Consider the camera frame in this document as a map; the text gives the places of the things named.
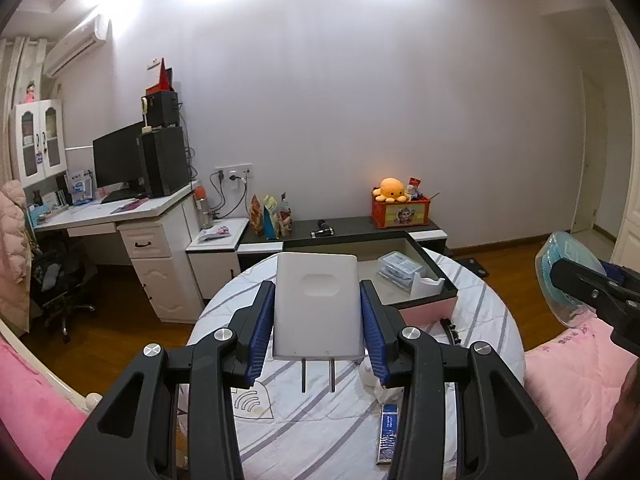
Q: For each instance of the white wall outlet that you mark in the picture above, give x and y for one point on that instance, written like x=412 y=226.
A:
x=233 y=172

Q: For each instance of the small pink doll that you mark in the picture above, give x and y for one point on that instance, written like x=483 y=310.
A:
x=30 y=92

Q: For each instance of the red cap bottle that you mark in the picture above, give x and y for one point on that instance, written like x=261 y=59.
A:
x=202 y=207

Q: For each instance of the red box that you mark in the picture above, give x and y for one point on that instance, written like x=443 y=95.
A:
x=162 y=79

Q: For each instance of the pink plush cushion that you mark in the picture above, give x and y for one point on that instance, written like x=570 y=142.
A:
x=30 y=410

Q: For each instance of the black speaker box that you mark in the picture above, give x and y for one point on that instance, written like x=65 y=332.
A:
x=162 y=109

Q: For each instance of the white desk with drawers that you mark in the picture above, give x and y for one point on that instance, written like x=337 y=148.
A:
x=150 y=260

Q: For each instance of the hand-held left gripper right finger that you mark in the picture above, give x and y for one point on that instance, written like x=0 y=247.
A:
x=374 y=335

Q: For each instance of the white plug charger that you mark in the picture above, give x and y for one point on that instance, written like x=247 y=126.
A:
x=317 y=305

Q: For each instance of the black computer tower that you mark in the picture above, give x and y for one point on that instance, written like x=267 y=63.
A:
x=162 y=160

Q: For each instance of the cream small fan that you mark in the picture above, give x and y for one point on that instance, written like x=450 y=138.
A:
x=145 y=112

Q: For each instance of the person's right forearm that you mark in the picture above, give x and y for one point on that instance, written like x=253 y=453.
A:
x=625 y=410

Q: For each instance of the blue metallic harmonica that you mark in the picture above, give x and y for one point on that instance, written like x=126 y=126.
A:
x=387 y=430

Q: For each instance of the clear round container teal lid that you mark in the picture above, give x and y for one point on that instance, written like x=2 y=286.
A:
x=565 y=250

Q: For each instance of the orange toy box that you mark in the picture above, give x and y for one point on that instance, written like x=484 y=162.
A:
x=400 y=212

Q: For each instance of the blue yellow snack bag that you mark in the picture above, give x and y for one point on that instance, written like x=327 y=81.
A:
x=271 y=217

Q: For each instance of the orange snack bag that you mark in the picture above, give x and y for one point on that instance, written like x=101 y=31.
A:
x=256 y=215

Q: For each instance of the black computer monitor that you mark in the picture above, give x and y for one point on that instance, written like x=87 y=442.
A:
x=117 y=160

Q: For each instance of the black low bench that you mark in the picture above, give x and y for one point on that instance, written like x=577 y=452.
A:
x=350 y=225

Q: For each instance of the white door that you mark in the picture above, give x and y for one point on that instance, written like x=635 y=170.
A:
x=585 y=150

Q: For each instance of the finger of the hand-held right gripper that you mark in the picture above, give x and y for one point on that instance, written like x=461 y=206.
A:
x=580 y=280
x=625 y=277

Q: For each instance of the white bunny figure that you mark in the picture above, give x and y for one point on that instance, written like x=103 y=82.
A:
x=369 y=377

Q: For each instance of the orange octopus plush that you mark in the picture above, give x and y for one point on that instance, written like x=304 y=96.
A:
x=391 y=190

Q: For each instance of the pink blanket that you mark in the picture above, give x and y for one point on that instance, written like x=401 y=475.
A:
x=565 y=385

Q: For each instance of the white air conditioner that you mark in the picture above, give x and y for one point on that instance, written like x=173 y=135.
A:
x=75 y=45

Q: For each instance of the blue white box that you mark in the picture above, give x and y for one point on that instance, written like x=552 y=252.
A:
x=80 y=187

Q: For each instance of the white door frame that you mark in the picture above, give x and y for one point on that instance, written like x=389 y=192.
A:
x=625 y=160

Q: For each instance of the red white toy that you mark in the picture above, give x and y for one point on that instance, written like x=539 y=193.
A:
x=415 y=187

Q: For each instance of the white side cabinet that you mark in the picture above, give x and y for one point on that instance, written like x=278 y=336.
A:
x=215 y=260

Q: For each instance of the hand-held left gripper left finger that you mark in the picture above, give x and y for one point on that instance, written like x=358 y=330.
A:
x=260 y=332

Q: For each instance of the pink packet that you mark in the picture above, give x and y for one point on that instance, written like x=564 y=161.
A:
x=215 y=234

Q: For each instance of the white glass-door cabinet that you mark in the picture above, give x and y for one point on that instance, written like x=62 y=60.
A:
x=37 y=140

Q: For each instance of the black office chair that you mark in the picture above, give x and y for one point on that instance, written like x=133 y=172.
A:
x=55 y=280

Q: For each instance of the clear plastic box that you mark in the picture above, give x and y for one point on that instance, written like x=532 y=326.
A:
x=400 y=265

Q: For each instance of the white curtain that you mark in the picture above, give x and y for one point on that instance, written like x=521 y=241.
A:
x=10 y=85

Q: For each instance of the black flashlight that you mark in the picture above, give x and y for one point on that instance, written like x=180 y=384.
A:
x=322 y=230

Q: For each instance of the pink storage box black rim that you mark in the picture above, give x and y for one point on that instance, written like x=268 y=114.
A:
x=425 y=315

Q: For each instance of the white plastic holder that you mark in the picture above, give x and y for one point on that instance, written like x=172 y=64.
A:
x=427 y=289

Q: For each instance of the white bed frame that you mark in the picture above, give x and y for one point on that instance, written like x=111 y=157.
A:
x=50 y=375

